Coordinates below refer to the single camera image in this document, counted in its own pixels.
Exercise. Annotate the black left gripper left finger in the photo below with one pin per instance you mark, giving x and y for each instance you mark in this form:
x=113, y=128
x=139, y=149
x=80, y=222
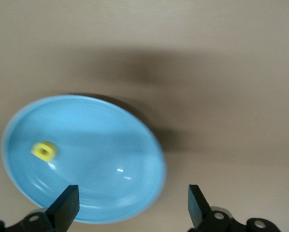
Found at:
x=67, y=207

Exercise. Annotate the yellow foam letter d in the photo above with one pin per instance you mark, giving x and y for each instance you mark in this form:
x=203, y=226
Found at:
x=51, y=148

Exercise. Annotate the blue plate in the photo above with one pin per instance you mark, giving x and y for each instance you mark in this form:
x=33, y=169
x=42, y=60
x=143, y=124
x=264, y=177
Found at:
x=98, y=149

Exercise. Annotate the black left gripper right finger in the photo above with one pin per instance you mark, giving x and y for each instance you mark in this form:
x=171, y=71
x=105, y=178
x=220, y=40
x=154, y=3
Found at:
x=197, y=210

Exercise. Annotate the brown table cover sheet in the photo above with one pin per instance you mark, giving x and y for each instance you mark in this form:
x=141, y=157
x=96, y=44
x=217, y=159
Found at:
x=207, y=48

